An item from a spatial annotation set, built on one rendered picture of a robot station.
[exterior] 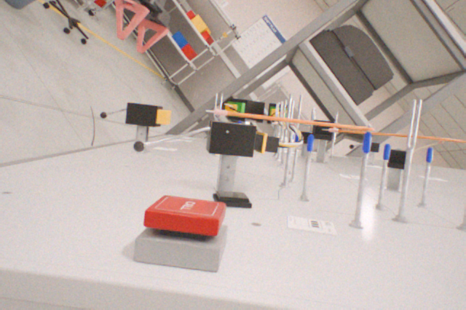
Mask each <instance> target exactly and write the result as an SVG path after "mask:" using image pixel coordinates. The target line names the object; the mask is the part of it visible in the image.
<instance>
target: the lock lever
mask: <svg viewBox="0 0 466 310"><path fill-rule="evenodd" d="M207 131H210V127H205V128H202V129H198V130H194V131H191V132H187V133H184V134H180V135H175V136H172V137H168V138H164V139H161V140H153V141H149V142H147V141H145V143H143V147H144V148H146V147H147V146H152V145H155V144H158V143H164V142H167V141H169V140H177V139H180V138H185V137H189V136H191V135H196V134H199V133H201V132H207Z"/></svg>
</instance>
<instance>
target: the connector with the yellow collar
mask: <svg viewBox="0 0 466 310"><path fill-rule="evenodd" d="M263 139H264V136H263V135H260V134H256V139H255V145H254V150H256V151H261V148H262V143H263ZM279 141H280V139H279V138H276V137H274V136H270V135H267V140H266V148H265V151H266V152H271V153H276V154H277V150H278V147H279Z"/></svg>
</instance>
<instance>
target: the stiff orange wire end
mask: <svg viewBox="0 0 466 310"><path fill-rule="evenodd" d="M206 111H207V112H211V113H214V114H215V115H220V116H227V115H228V116H240V117H246V118H252V119H265V120H270V121H284V122H295V123H302V124H313V125H320V126H327V127H339V128H344V129H351V130H367V131H374V128H372V127H360V126H353V125H346V124H335V123H328V122H316V121H310V120H298V119H286V118H279V117H273V116H261V115H255V114H243V113H237V112H230V111H227V110H220V109H216V110H214V111H210V110H206Z"/></svg>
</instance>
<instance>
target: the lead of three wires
mask: <svg viewBox="0 0 466 310"><path fill-rule="evenodd" d="M289 128H290V129H291V130H292V131H293V132H294V133H296V134H297V136H298V137H299V140H298V141H296V142H295V143H279V148H295V147H297V146H299V145H300V144H302V143H303V139H304V137H303V136H302V135H301V132H300V131H299V130H297V129H296V128H295V127H294V126H292V127H289Z"/></svg>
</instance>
